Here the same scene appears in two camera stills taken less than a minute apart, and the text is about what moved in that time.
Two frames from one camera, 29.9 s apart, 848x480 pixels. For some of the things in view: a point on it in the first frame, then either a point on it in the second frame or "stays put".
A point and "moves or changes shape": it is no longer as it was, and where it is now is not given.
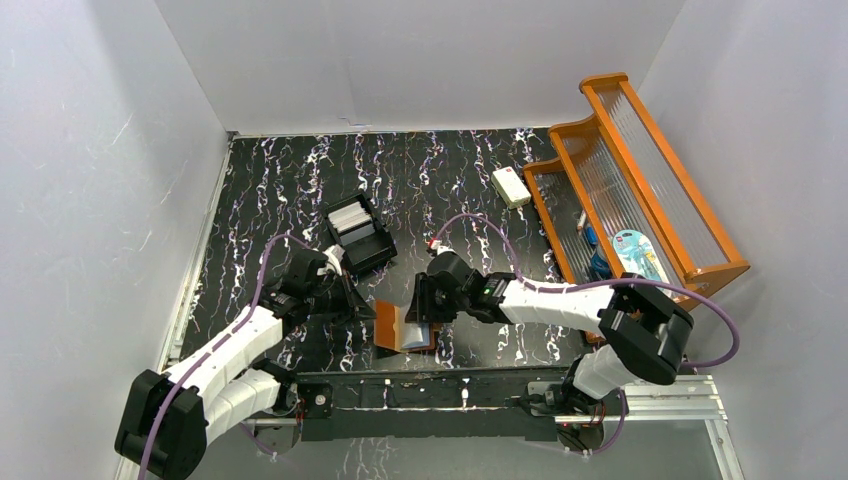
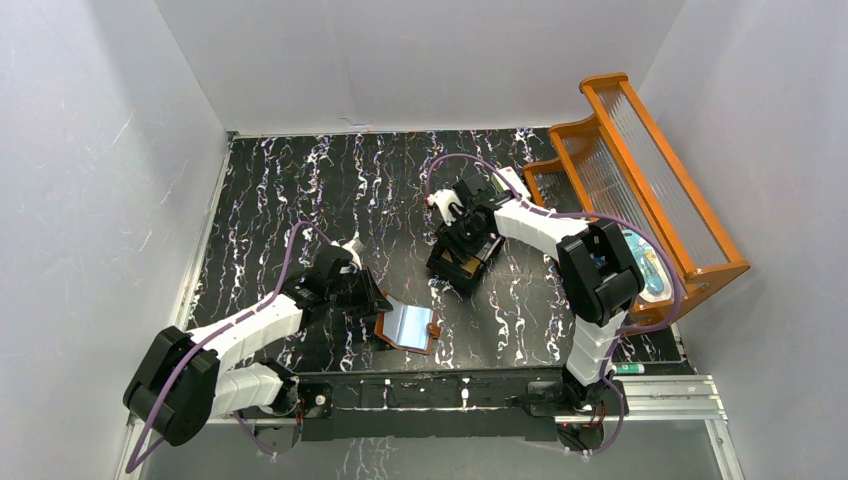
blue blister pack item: (635, 256) stays put
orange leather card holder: (391, 331) stays put
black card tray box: (365, 238) moves or changes shape
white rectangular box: (511, 188) stays put
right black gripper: (421, 308) to (452, 239)
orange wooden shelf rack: (617, 207) stays put
